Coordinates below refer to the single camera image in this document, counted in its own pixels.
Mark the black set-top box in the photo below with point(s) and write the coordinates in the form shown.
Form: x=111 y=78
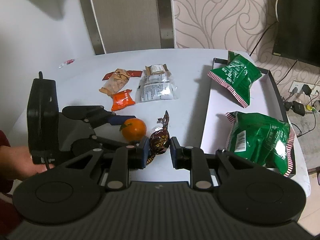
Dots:
x=297 y=107

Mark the brown pastry packet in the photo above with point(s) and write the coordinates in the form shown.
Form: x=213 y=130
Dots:
x=156 y=69

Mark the dark brown candy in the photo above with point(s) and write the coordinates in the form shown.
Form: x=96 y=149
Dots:
x=159 y=140

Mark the person's left hand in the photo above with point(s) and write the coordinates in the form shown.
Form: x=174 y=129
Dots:
x=17 y=163

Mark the small clear candy wrapper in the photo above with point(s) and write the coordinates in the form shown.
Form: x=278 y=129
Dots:
x=66 y=63

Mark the black power adapter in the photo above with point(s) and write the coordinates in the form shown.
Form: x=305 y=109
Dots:
x=306 y=90

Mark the peanut snack packet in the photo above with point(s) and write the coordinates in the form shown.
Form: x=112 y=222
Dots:
x=114 y=84

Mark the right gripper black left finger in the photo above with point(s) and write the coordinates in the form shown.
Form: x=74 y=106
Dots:
x=126 y=158

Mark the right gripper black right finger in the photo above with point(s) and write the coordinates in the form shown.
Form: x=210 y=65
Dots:
x=194 y=160

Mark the black tray with white liner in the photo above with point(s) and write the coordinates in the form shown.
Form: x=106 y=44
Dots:
x=256 y=137

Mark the orange snack packet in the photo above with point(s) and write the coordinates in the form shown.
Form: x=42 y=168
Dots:
x=122 y=100

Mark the clear white snack packet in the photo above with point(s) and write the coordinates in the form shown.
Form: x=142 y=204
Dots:
x=156 y=88

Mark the white wall socket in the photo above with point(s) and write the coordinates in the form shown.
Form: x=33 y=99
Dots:
x=297 y=87

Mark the black wall television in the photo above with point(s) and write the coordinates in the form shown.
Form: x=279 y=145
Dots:
x=297 y=36

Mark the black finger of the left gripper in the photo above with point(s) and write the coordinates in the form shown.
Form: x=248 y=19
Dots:
x=103 y=145
x=96 y=116

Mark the orange tangerine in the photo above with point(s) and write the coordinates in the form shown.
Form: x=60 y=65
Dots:
x=133 y=129

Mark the red snack wrapper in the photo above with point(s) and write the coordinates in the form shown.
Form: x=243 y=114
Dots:
x=126 y=73

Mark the green chip bag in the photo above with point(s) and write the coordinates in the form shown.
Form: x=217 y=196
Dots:
x=261 y=139
x=237 y=76

